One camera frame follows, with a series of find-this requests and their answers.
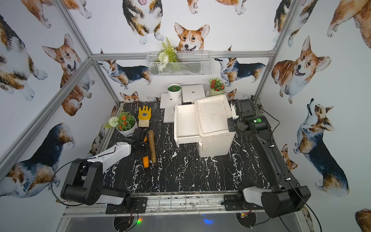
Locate gold brown microphone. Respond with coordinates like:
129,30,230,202
148,130,157,164

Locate orange microphone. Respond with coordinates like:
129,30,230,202
143,156,150,168

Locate white drawer cabinet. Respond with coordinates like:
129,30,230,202
195,95,236,158

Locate white top drawer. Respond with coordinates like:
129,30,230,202
174,104,200,148

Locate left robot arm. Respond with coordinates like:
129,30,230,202
60,129,156,209

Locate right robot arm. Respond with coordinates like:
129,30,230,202
228,99,311,218

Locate orange flower white pot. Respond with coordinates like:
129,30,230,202
104,112,138,137

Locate yellow work glove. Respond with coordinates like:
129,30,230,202
138,106,152,128

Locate red flower pot plant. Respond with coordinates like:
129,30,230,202
209,78,225,96

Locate white cup green top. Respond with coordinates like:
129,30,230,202
167,84,182,100

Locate white stepped display stand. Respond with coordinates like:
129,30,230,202
160,85,205,123

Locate green fern white flowers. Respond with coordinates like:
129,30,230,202
157,38,179,72

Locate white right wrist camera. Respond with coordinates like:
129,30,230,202
231,103,239,119

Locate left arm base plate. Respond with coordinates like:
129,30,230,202
105,197,148,215

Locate white wire wall basket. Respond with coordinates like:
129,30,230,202
146,51,212,76

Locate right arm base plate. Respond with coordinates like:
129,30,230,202
221,193,263,211

